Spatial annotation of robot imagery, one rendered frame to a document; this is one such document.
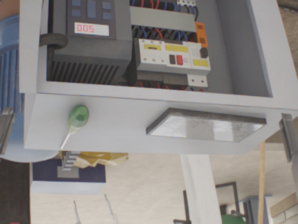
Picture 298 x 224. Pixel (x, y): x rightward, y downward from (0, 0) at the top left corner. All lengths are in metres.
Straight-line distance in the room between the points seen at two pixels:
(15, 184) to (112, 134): 2.44
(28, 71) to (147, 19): 0.35
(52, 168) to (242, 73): 2.78
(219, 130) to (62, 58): 0.26
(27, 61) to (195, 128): 0.29
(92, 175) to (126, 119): 2.95
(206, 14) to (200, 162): 0.48
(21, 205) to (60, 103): 2.50
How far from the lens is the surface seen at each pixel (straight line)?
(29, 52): 0.51
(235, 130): 0.74
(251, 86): 0.89
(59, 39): 0.60
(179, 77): 0.81
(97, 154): 3.32
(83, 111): 0.61
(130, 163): 3.79
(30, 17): 0.46
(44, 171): 3.57
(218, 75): 0.92
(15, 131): 1.37
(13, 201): 3.11
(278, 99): 0.72
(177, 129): 0.70
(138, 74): 0.78
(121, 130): 0.71
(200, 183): 1.30
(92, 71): 0.72
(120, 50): 0.68
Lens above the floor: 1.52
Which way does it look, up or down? 24 degrees down
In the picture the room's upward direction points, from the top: 175 degrees clockwise
